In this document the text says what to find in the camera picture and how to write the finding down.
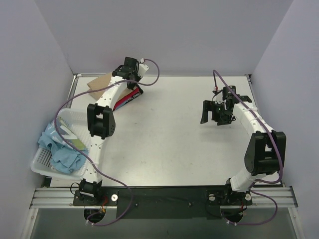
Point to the light blue t shirt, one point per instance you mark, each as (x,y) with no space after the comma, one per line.
(64,146)

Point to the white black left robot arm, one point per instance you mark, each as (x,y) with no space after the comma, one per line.
(101,121)

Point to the red folded t shirt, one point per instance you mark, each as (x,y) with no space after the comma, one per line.
(124,99)

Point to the aluminium front rail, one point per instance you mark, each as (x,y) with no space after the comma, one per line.
(62,198)

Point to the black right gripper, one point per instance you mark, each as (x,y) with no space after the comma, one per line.
(214,109)

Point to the beige t shirt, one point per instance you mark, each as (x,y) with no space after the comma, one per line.
(98,83)

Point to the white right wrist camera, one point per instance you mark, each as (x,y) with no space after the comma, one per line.
(217,96)

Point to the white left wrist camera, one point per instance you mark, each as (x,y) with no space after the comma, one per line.
(142,68)

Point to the white plastic laundry basket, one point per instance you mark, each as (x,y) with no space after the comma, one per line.
(76,120)

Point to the blue folded t shirt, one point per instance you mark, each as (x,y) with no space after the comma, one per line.
(119,105)

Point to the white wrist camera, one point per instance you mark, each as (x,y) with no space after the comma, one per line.
(142,68)
(217,96)

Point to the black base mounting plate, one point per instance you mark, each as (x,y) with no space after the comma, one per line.
(175,202)

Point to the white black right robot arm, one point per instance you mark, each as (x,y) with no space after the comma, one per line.
(265,153)

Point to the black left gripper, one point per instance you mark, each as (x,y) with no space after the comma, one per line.
(131,61)

